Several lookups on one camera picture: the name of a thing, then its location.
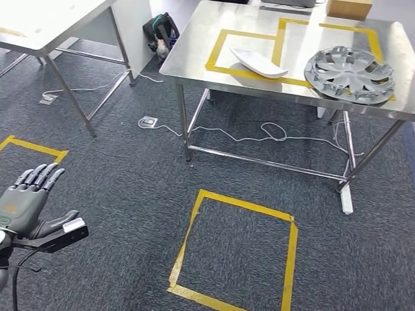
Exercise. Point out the white power strip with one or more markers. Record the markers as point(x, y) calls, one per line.
point(346, 199)

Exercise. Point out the brown cardboard box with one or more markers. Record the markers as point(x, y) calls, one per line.
point(348, 8)

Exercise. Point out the black teal bag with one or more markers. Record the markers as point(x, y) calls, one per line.
point(162, 34)

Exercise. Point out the grey wheel hubcap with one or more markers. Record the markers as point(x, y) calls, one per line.
point(350, 77)

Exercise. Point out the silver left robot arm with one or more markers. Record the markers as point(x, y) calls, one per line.
point(2, 279)

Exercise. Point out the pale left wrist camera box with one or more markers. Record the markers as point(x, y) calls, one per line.
point(74, 225)

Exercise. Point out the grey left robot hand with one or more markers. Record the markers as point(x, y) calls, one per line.
point(23, 210)

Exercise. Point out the grey outlet box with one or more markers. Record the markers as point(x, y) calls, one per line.
point(149, 122)
point(48, 99)

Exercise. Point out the white curved plastic part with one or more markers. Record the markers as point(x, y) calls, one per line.
point(259, 64)

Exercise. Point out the stainless steel workbench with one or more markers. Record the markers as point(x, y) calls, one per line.
point(201, 51)

